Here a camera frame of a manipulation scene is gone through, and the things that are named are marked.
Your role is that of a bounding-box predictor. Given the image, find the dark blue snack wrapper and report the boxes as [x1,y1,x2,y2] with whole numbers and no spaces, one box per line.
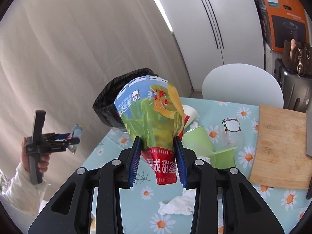
[66,124,83,154]

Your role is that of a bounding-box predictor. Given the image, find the white tissue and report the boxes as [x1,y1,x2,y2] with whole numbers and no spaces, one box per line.
[158,189,196,215]

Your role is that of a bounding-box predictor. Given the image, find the clear plastic cup with print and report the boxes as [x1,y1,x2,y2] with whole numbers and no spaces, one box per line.
[219,118,243,148]

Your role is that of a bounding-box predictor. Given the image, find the green red snack bag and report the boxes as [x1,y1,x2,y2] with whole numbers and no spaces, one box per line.
[114,75,184,185]

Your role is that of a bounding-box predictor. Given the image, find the green foam cup sleeve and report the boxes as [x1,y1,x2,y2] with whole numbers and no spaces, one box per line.
[183,126,215,163]

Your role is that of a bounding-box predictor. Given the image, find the green foam sheet piece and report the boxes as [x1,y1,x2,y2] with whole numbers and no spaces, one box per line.
[197,147,236,169]

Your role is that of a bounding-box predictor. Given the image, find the white sleeve forearm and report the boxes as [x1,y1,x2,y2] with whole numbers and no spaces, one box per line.
[1,163,50,217]

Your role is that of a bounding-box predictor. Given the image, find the black bag lined trash bin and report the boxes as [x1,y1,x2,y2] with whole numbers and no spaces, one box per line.
[92,67,159,129]

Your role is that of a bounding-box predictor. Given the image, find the person's left hand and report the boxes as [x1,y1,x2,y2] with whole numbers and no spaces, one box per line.
[20,136,51,173]

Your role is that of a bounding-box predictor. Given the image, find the bamboo cutting board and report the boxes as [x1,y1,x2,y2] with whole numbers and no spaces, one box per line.
[249,105,311,190]

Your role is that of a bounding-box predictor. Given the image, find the floral blue tablecloth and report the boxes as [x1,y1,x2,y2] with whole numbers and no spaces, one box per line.
[81,97,312,234]

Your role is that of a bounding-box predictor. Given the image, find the white paper cup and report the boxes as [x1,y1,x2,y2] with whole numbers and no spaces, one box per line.
[183,105,198,128]

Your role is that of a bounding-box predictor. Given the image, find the white round chair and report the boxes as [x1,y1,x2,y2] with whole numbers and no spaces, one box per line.
[202,63,284,108]

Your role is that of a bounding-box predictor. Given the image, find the dark grey suitcase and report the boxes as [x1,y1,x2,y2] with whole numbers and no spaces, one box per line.
[273,59,311,113]

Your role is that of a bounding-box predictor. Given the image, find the brown leather handbag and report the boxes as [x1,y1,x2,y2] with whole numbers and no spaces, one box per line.
[282,39,311,77]

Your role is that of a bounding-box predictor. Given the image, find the white refrigerator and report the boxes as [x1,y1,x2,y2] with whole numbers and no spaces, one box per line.
[160,0,264,91]

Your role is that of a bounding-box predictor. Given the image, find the orange Philips appliance box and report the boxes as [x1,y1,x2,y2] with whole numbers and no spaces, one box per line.
[255,0,308,52]

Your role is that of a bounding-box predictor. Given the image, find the steel cleaver black handle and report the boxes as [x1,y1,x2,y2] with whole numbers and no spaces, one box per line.
[305,109,312,200]

